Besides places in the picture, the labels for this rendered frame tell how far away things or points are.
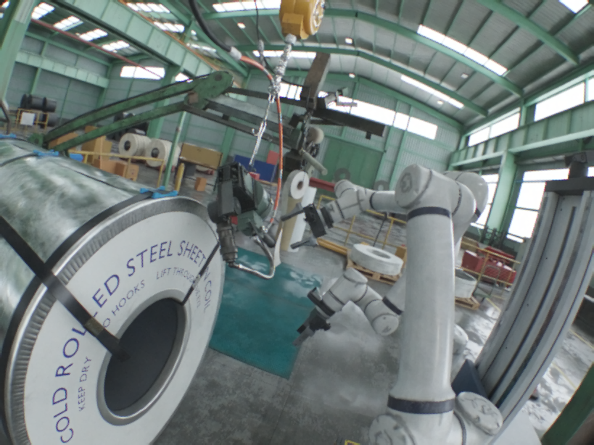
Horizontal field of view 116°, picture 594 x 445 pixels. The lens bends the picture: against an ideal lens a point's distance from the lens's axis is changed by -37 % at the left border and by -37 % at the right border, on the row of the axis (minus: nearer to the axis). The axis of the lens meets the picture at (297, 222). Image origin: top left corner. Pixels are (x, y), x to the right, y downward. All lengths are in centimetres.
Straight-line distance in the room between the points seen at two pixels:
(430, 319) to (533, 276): 53
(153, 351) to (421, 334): 112
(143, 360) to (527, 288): 153
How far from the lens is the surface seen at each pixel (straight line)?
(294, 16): 111
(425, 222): 69
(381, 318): 99
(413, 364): 64
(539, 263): 108
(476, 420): 75
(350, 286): 107
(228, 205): 90
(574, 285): 85
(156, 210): 81
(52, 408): 85
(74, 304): 66
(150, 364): 140
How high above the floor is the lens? 153
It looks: 10 degrees down
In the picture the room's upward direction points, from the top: 16 degrees clockwise
